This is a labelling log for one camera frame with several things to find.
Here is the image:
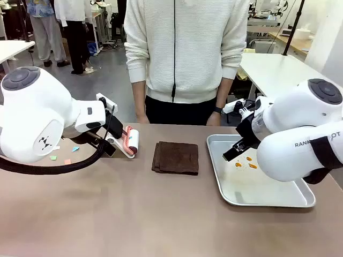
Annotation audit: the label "yellow cloth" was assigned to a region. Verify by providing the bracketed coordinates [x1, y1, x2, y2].
[236, 48, 256, 81]

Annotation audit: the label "white knit sweater torso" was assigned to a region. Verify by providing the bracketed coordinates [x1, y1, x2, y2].
[123, 0, 248, 104]

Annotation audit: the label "black tripod pole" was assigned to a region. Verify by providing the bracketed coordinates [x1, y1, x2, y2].
[283, 0, 307, 56]

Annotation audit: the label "white folded stand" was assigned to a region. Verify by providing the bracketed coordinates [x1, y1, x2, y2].
[105, 135, 136, 160]

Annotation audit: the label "white round container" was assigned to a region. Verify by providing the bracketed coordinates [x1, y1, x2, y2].
[294, 26, 313, 41]

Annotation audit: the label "wooden top workbench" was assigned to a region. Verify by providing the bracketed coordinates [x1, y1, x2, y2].
[267, 31, 313, 57]

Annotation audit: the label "person's left forearm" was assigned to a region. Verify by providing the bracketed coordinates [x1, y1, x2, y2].
[214, 79, 232, 110]

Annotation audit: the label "black stool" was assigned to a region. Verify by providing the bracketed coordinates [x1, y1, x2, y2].
[110, 12, 127, 43]

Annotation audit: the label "person's left hand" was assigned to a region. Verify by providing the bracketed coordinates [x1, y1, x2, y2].
[206, 112, 222, 126]

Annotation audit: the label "small white table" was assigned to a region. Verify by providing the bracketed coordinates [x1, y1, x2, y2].
[0, 40, 36, 74]

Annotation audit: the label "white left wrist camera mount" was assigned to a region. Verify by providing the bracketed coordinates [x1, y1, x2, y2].
[95, 92, 119, 109]

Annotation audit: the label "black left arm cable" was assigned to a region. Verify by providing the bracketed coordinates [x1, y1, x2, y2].
[0, 105, 118, 176]

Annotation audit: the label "pink and white lint roller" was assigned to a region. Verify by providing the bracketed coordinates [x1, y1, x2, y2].
[122, 125, 141, 156]

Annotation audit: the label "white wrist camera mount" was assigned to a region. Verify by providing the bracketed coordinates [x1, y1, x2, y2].
[222, 98, 254, 117]
[95, 92, 119, 109]

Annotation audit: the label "bystander in beige trousers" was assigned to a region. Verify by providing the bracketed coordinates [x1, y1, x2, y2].
[26, 0, 71, 68]

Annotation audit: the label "person's right forearm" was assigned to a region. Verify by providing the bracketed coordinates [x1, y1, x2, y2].
[132, 81, 147, 116]

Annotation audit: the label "black trousers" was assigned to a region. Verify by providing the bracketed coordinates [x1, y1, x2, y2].
[144, 95, 218, 126]

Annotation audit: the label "bystander in black trousers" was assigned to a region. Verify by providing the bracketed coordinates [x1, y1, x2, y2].
[54, 0, 94, 75]

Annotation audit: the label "brown cloth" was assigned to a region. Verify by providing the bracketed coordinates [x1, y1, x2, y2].
[151, 141, 200, 176]

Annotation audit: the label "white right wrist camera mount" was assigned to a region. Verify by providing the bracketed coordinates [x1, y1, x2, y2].
[222, 98, 254, 117]

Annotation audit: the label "blue plastic bag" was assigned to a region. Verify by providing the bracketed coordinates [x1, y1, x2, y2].
[86, 42, 99, 56]

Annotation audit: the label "silver metal tray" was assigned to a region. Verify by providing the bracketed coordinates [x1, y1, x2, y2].
[206, 133, 317, 208]

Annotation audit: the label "black lanyard cable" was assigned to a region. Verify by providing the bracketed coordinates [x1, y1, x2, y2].
[171, 0, 178, 104]

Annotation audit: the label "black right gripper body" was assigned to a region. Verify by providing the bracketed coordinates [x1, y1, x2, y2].
[235, 113, 262, 150]

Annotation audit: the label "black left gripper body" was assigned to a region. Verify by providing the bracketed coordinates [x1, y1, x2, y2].
[105, 114, 124, 140]

